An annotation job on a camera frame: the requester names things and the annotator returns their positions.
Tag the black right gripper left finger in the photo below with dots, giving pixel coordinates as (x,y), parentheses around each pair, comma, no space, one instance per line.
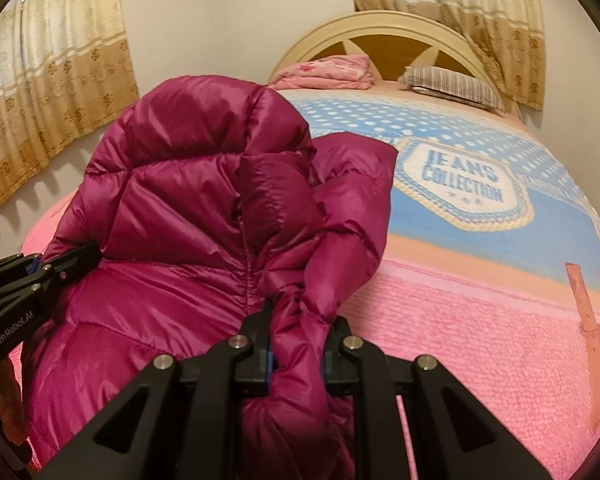
(177,419)

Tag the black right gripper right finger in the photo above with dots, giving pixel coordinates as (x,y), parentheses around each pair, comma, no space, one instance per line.
(415,419)

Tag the magenta puffer jacket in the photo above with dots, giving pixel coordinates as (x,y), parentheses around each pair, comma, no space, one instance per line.
(208,197)

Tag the person's left hand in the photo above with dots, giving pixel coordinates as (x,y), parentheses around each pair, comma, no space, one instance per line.
(11,409)

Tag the pink and blue bedspread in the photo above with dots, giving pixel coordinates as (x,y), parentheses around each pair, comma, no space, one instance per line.
(491,264)

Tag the beige curtain left window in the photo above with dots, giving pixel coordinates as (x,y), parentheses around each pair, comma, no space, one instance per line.
(65,71)

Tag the folded pink blanket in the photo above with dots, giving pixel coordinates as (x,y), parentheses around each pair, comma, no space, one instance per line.
(336,72)

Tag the striped grey pillow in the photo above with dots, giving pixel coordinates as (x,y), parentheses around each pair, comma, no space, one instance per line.
(451,85)

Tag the cream wooden headboard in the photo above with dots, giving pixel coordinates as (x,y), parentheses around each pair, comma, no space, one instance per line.
(392,40)

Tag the beige curtain behind headboard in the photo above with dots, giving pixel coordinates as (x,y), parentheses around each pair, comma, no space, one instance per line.
(507,37)

